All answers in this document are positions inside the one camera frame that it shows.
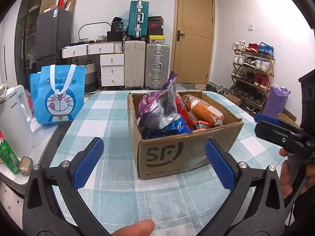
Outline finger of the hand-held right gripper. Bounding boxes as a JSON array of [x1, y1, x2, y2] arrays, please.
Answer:
[[254, 113, 304, 133], [255, 120, 312, 153]]

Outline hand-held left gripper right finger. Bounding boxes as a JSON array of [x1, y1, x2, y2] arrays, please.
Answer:
[[197, 139, 286, 236]]

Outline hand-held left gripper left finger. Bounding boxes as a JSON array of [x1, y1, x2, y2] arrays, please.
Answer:
[[22, 137, 111, 236]]

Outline brown cardboard box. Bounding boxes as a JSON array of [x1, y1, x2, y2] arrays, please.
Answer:
[[127, 90, 244, 180]]

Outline clear orange bread package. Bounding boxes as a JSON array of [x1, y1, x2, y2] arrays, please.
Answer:
[[183, 94, 226, 127]]

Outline blue cookie packet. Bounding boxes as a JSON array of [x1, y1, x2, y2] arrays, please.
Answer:
[[141, 117, 193, 139]]

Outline red cone chip bag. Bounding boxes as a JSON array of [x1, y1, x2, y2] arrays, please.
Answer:
[[175, 93, 195, 129]]

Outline purple snack packet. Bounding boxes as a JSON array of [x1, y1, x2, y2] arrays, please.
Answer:
[[137, 71, 179, 131]]

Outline person's right hand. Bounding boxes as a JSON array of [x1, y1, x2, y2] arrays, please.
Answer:
[[279, 148, 315, 198]]

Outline purple fabric bag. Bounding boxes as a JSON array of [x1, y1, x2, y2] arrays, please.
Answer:
[[262, 85, 291, 119]]

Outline open floor cardboard box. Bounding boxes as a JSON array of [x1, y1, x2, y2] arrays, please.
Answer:
[[278, 108, 300, 126]]

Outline grey side table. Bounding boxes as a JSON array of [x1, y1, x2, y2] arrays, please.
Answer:
[[0, 121, 72, 203]]

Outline wooden shoe rack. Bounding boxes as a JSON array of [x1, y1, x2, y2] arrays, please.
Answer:
[[231, 41, 276, 114]]

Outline group of assorted shoes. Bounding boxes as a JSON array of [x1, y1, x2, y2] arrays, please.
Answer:
[[231, 40, 275, 112]]

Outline shoes on floor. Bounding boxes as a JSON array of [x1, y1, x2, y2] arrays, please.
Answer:
[[204, 85, 232, 95]]

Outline small beige case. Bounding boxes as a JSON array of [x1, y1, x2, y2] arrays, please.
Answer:
[[19, 156, 34, 176]]

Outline blue cartoon tote bag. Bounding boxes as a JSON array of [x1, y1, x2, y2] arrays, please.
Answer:
[[30, 64, 87, 126]]

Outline green drink can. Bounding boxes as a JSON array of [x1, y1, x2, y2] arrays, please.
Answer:
[[0, 139, 20, 175]]

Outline white electric kettle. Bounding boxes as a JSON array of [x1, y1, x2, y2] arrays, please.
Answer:
[[0, 85, 35, 156]]

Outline woven basket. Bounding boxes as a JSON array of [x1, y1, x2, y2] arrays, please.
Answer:
[[85, 62, 99, 93]]

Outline white drawer chest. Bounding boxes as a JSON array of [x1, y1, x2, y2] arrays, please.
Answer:
[[61, 41, 125, 88]]

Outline beige suitcase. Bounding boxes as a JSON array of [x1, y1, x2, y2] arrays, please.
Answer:
[[123, 40, 146, 90]]

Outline silver suitcase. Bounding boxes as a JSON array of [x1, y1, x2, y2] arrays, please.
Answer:
[[145, 43, 171, 91]]

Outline wooden door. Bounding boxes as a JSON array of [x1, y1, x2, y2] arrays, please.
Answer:
[[172, 0, 216, 85]]

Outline black storage case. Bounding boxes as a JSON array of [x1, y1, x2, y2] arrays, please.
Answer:
[[106, 31, 125, 42]]

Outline grey refrigerator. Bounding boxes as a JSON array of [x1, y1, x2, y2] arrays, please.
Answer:
[[36, 8, 74, 66]]

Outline yellow black shoe box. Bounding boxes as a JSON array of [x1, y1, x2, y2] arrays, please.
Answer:
[[147, 35, 166, 44]]

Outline black bag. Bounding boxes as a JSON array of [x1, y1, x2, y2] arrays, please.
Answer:
[[111, 16, 125, 32]]

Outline dark glass cabinet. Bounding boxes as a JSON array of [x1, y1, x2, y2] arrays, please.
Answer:
[[13, 0, 50, 89]]

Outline teal suitcase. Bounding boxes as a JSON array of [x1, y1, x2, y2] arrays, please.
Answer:
[[127, 0, 149, 41]]

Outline oval mirror frame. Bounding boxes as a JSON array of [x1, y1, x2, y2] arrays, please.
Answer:
[[78, 21, 113, 41]]

